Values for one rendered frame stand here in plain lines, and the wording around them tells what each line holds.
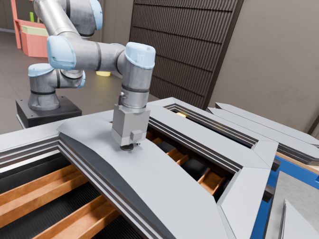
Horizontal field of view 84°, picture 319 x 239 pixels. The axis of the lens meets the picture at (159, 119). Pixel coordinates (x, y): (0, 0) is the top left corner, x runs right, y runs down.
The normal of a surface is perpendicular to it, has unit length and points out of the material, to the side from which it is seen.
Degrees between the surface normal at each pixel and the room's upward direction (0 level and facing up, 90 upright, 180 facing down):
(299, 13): 90
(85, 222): 0
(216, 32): 90
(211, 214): 10
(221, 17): 90
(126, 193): 0
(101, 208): 0
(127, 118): 90
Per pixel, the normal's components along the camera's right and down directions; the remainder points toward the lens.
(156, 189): 0.36, -0.77
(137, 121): 0.63, 0.44
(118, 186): 0.20, -0.88
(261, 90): -0.69, 0.18
